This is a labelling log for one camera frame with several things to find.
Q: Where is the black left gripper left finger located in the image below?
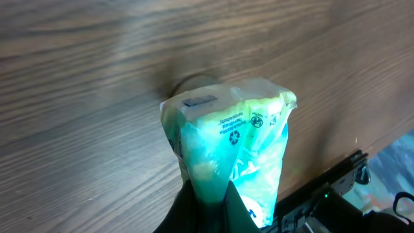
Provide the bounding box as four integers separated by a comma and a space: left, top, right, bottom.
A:
154, 180, 199, 233

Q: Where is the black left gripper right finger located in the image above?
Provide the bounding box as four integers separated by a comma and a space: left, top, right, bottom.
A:
223, 181, 260, 233

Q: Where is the small teal tissue pack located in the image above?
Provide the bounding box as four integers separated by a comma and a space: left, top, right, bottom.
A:
160, 78, 297, 227

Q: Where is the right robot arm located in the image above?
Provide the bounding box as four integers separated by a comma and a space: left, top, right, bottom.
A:
312, 191, 413, 233

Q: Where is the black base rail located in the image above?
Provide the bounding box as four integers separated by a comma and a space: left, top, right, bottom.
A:
261, 150, 371, 232

